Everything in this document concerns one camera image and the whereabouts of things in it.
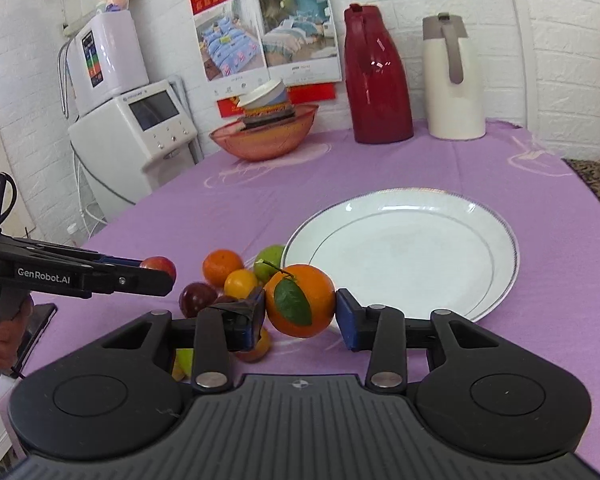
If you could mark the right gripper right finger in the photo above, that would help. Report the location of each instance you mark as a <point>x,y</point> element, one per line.
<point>387,333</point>

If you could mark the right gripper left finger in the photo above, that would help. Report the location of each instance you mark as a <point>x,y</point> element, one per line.
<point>221,331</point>

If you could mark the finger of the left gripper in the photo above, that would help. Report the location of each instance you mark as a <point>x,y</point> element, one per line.
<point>107,259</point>
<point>110,278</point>

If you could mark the yellow orange small fruit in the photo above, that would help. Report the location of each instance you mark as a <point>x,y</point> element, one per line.
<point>240,283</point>

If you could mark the dark red plum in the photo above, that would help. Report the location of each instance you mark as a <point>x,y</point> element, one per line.
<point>195,297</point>
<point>224,300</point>

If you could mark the small red peach apple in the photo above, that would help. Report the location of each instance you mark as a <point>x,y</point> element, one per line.
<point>162,264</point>

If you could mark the orange with green leaf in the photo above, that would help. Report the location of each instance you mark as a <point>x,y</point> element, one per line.
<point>300,301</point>

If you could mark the small orange tangerine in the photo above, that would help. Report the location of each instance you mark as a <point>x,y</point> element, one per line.
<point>259,351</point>

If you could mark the person's left hand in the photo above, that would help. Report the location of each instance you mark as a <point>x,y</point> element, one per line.
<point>11,334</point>

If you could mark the black smartphone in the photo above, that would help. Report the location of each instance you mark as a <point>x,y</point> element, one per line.
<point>39,320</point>

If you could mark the large orange mandarin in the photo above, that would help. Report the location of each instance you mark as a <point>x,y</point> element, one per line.
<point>218,265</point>

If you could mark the green apple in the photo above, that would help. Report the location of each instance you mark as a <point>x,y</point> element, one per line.
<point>267,262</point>

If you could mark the white porcelain plate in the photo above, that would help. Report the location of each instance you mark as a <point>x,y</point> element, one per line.
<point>414,249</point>

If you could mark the white machine with screen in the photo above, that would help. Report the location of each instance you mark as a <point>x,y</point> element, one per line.
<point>134,144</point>

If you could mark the orange glass bowl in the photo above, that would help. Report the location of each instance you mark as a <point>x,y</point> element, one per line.
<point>273,140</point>

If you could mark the white water purifier box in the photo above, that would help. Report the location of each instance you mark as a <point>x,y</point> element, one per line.
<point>105,60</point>

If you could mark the white thermos jug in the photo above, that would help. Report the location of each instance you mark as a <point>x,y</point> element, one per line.
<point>453,80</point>

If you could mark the red thermos jug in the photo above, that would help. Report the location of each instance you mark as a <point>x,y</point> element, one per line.
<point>375,79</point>

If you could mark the bedding wall calendar poster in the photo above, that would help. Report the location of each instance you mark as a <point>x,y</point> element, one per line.
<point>245,43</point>

